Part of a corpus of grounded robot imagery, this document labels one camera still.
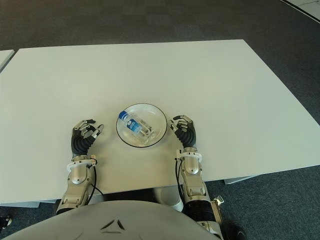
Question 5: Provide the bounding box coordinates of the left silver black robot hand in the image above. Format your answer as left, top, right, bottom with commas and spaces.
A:
70, 119, 105, 158

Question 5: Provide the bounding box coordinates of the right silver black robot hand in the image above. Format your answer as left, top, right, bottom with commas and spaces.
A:
168, 114, 197, 149

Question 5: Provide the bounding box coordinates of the clear water bottle blue cap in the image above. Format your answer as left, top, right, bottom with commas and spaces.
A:
118, 110, 155, 145

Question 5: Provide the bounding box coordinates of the white plate black rim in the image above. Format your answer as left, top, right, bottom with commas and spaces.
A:
115, 102, 168, 148

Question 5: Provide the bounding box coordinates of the silver robot waist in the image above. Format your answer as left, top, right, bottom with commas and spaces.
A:
52, 186, 185, 213

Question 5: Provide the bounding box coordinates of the grey robot torso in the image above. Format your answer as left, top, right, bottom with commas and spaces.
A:
9, 199, 222, 240

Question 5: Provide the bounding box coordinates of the black wheeled stand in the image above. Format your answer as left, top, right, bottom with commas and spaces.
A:
0, 214, 13, 230

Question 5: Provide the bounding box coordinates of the black wheel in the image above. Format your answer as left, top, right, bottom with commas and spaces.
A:
224, 219, 247, 240

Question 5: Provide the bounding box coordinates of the white side table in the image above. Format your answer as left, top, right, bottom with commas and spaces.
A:
0, 49, 15, 73

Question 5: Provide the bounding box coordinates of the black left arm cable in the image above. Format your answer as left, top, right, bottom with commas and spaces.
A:
88, 166, 106, 201

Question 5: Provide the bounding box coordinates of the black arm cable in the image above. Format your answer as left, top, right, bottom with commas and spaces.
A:
88, 166, 106, 201
174, 159, 186, 203

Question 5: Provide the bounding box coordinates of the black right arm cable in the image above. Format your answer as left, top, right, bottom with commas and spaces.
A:
174, 159, 186, 203

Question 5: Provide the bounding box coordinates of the white table frame beam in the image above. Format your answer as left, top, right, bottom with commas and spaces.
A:
223, 174, 253, 186
0, 198, 41, 208

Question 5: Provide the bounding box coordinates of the metal bracket bar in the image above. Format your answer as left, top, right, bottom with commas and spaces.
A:
209, 196, 225, 236

